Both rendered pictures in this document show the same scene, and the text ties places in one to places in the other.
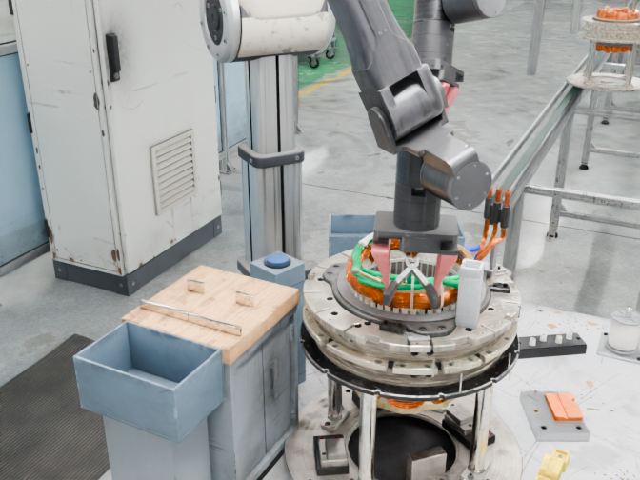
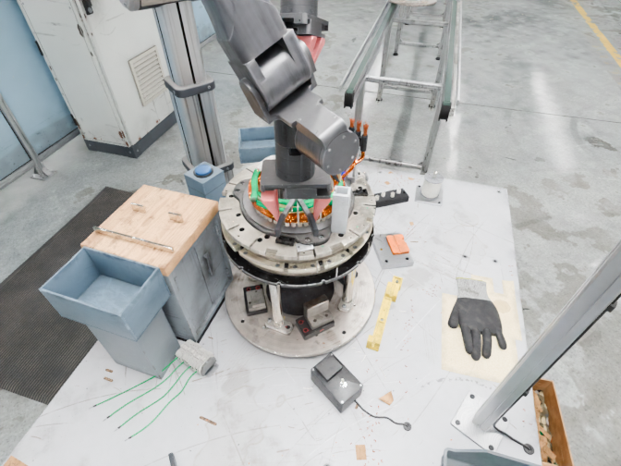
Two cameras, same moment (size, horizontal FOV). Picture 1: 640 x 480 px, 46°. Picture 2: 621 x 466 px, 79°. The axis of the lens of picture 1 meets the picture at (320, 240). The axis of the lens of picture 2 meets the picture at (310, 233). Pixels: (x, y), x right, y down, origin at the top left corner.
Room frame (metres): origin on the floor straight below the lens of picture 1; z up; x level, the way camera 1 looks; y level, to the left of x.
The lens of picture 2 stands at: (0.40, -0.07, 1.59)
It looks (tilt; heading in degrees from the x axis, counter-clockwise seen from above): 45 degrees down; 351
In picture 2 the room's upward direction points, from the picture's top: straight up
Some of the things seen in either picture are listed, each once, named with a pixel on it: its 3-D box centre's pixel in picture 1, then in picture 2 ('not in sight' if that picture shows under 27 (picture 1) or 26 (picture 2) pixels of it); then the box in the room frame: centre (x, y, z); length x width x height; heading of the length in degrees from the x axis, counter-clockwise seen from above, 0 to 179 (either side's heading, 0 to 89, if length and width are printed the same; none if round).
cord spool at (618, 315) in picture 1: (625, 331); (432, 186); (1.32, -0.62, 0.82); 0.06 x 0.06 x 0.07
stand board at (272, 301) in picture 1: (213, 310); (154, 226); (1.00, 0.16, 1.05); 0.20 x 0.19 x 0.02; 153
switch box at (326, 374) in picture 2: not in sight; (335, 381); (0.73, -0.18, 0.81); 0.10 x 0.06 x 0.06; 32
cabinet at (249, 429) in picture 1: (219, 388); (173, 270); (1.00, 0.16, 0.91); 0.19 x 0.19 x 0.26; 63
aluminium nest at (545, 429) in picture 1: (553, 413); (391, 249); (1.09, -0.41, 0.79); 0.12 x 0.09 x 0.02; 0
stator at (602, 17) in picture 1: (615, 30); not in sight; (3.71, -1.42, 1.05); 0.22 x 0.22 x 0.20
